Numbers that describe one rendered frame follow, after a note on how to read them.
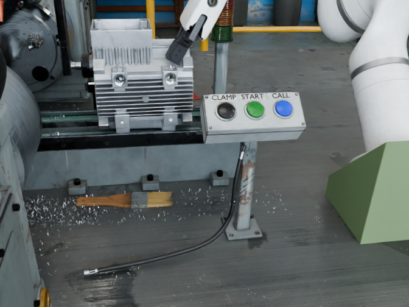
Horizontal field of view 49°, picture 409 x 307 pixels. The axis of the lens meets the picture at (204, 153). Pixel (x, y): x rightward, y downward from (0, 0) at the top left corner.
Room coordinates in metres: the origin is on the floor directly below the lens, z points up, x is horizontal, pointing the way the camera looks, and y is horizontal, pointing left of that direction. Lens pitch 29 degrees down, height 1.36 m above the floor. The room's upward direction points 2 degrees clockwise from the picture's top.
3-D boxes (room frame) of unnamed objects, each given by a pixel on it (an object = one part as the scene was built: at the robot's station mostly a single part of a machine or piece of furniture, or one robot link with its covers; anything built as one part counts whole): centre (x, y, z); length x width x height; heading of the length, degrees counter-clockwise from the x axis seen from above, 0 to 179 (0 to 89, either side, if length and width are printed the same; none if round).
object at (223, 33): (1.27, -0.04, 1.05); 0.06 x 0.06 x 0.04
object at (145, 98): (0.93, 0.14, 1.02); 0.20 x 0.19 x 0.19; 101
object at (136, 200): (0.79, 0.17, 0.80); 0.21 x 0.05 x 0.01; 96
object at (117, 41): (0.93, 0.18, 1.11); 0.12 x 0.11 x 0.07; 101
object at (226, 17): (1.27, -0.04, 1.10); 0.06 x 0.06 x 0.04
